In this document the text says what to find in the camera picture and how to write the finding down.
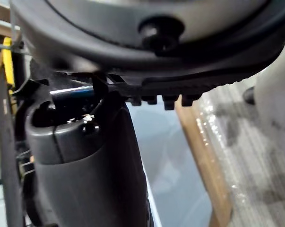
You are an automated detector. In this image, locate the yellow shelf upright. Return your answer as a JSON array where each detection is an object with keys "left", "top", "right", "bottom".
[{"left": 1, "top": 36, "right": 16, "bottom": 95}]

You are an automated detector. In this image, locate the black upright frame bar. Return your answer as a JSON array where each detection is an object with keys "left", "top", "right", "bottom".
[{"left": 0, "top": 70, "right": 25, "bottom": 227}]

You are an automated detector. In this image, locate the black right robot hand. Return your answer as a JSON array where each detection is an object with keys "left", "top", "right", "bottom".
[{"left": 9, "top": 0, "right": 285, "bottom": 227}]

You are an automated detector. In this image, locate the wooden board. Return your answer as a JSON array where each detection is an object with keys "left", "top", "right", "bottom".
[{"left": 174, "top": 98, "right": 233, "bottom": 227}]

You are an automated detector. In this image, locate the pale grey panel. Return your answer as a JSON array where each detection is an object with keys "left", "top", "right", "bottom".
[{"left": 126, "top": 102, "right": 213, "bottom": 227}]

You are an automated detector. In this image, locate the clear plastic film sheet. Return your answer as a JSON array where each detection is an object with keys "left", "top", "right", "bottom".
[{"left": 194, "top": 79, "right": 285, "bottom": 227}]

